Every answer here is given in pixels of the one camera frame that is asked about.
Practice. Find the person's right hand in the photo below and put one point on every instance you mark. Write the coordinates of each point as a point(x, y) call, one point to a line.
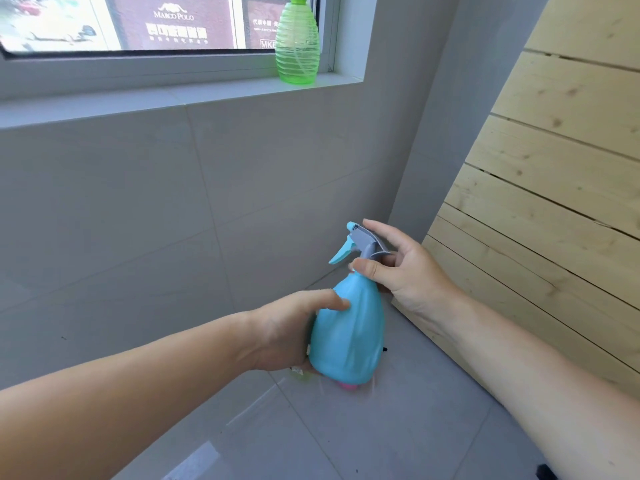
point(417, 282)

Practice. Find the person's left hand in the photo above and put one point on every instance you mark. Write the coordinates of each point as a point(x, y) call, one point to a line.
point(280, 332)

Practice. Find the person's left thumb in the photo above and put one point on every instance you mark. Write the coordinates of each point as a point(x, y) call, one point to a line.
point(327, 299)

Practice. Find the person's right thumb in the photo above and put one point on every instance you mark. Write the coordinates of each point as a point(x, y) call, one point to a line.
point(372, 269)

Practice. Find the blue spray bottle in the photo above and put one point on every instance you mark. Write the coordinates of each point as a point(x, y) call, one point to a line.
point(350, 324)

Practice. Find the person's right forearm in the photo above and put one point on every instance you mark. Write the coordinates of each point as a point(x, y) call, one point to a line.
point(545, 389)

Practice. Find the person's left forearm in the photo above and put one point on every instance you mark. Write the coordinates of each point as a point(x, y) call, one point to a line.
point(117, 394)

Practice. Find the pink object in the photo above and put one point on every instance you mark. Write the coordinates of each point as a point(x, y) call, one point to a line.
point(350, 386)

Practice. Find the wooden slatted panel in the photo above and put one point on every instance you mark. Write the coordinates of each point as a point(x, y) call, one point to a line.
point(545, 194)

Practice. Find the green ribbed plastic bottle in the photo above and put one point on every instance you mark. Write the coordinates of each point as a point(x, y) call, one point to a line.
point(298, 42)

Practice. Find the black object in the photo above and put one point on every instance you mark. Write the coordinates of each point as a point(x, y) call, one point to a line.
point(545, 472)

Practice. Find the window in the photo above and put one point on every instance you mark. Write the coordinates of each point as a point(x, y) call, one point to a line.
point(165, 24)

